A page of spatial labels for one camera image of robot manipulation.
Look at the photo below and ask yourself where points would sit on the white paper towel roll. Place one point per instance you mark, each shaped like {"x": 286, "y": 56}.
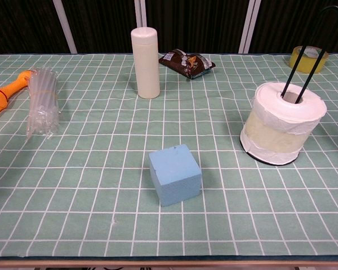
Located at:
{"x": 270, "y": 126}

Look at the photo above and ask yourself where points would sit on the green grid tablecloth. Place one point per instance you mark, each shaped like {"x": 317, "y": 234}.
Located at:
{"x": 101, "y": 168}

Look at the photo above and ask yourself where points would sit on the light blue foam cube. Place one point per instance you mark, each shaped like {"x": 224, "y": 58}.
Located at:
{"x": 174, "y": 174}

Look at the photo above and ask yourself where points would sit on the brown snack packet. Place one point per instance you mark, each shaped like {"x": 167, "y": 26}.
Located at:
{"x": 186, "y": 64}

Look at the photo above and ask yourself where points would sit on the white cylindrical bottle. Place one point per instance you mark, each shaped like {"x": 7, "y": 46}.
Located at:
{"x": 145, "y": 62}

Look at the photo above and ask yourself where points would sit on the dark folding screen panel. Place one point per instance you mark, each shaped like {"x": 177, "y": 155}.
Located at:
{"x": 200, "y": 22}
{"x": 284, "y": 25}
{"x": 22, "y": 25}
{"x": 101, "y": 25}

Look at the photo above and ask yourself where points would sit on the clear plastic straws bundle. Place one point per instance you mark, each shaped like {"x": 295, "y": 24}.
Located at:
{"x": 43, "y": 101}

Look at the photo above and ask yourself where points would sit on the yellow packing tape roll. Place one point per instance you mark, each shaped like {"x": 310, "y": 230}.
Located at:
{"x": 310, "y": 67}

